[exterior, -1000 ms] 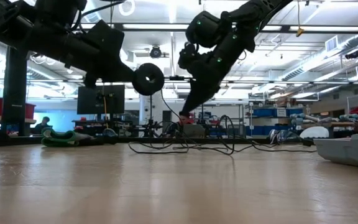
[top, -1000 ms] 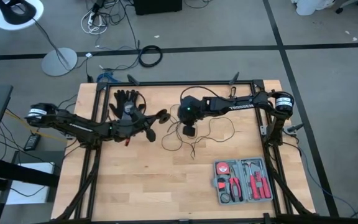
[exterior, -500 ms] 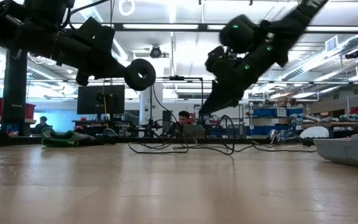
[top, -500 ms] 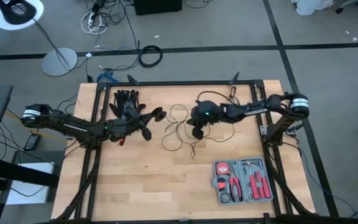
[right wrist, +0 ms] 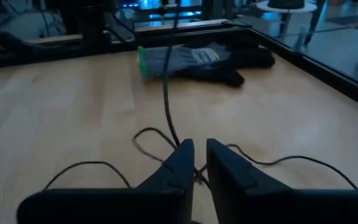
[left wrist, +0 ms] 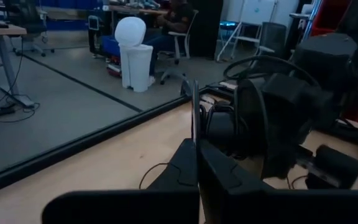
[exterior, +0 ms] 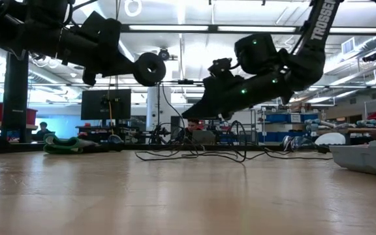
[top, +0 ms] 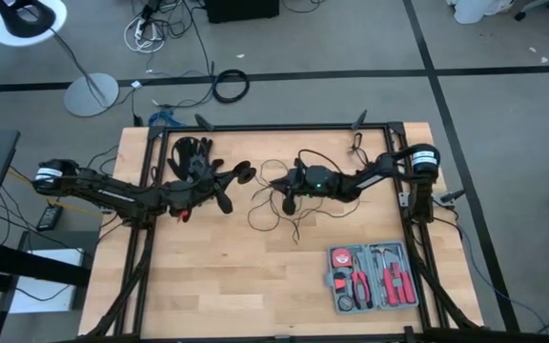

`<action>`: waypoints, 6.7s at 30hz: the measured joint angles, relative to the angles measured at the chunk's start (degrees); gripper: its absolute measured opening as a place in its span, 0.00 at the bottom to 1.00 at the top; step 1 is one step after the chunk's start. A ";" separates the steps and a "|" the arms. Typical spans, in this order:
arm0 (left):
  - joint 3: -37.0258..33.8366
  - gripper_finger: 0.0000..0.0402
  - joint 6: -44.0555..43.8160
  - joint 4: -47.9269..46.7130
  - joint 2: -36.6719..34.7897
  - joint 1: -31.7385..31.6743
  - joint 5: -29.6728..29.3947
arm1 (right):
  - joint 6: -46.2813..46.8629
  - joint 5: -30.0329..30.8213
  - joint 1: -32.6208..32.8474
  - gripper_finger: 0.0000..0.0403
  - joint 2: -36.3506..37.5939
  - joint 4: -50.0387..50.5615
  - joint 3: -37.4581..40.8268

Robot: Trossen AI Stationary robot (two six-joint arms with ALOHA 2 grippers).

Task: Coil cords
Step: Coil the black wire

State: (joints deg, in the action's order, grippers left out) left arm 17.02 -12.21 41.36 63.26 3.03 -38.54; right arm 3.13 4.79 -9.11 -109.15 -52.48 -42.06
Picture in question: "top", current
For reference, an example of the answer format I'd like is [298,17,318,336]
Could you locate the black aluminium table frame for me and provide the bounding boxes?
[59,110,549,343]

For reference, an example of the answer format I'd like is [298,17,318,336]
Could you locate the grey plastic tool case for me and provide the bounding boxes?
[326,240,419,314]

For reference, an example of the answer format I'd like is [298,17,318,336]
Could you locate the black box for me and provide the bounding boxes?
[205,0,280,24]

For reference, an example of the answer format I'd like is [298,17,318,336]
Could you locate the black work glove green cuff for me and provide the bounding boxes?
[167,136,226,185]

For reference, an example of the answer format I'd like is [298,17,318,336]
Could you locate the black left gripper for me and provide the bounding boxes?
[173,164,245,214]

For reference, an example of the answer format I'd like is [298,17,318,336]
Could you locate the red handled screwdriver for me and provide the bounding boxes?
[393,247,417,305]
[381,250,400,307]

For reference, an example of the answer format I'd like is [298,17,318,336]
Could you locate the white box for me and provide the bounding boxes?
[9,247,86,314]

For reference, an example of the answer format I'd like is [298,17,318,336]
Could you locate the blue cable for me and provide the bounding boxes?
[148,110,176,128]

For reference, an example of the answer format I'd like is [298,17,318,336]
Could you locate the black table clamp lever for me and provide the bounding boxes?
[438,189,467,204]

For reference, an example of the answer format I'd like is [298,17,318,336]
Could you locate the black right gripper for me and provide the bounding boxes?
[269,159,307,216]

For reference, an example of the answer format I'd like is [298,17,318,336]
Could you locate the coiled black cable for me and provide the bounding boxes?
[212,69,251,105]

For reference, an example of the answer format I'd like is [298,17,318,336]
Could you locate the red tape measure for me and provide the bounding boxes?
[330,247,355,269]

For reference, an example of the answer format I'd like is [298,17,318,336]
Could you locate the white power strip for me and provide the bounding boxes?
[124,13,166,53]

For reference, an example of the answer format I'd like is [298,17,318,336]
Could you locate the grey floor lamp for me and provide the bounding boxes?
[0,0,120,118]

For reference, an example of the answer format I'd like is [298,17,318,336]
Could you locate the grey office chair base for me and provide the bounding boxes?
[512,0,549,37]

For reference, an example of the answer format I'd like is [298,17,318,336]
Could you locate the white bag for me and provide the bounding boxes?
[447,0,514,25]

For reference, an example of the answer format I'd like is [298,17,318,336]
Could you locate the black carabiner hook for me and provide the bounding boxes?
[349,131,372,169]

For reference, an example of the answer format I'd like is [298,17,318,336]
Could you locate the thin black cord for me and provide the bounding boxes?
[247,158,361,245]

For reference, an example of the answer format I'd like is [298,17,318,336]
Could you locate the red handled pliers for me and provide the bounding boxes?
[350,259,375,310]

